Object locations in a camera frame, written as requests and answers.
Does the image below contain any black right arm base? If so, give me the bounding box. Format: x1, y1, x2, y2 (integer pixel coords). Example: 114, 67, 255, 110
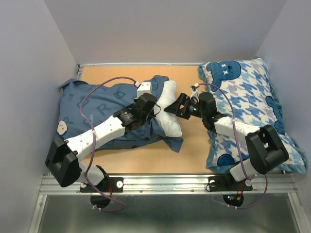
205, 172, 253, 192

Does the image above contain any blue white houndstooth pillow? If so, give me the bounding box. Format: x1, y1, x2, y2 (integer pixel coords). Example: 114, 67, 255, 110
198, 58, 307, 174

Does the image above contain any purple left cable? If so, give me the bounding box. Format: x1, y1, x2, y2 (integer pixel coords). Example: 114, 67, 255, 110
79, 76, 125, 212

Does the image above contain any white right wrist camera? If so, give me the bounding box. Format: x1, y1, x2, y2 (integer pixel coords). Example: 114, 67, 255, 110
190, 83, 201, 98

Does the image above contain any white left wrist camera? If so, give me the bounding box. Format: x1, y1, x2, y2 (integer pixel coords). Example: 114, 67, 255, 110
134, 82, 152, 99

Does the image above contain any blue cartoon letter pillowcase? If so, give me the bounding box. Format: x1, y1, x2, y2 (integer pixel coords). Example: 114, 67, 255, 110
55, 75, 183, 152

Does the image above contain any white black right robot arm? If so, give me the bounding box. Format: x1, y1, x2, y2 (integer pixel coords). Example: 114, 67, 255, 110
164, 92, 289, 189

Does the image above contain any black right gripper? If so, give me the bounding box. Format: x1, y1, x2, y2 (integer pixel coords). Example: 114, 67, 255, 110
163, 93, 206, 119

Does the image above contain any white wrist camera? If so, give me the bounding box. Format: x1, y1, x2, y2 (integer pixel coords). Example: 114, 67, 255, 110
190, 83, 201, 98
134, 82, 152, 99

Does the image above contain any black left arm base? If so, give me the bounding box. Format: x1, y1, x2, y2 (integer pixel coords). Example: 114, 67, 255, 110
78, 165, 124, 193

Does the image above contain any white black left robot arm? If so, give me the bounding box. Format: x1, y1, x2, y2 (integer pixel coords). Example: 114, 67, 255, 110
45, 93, 157, 191

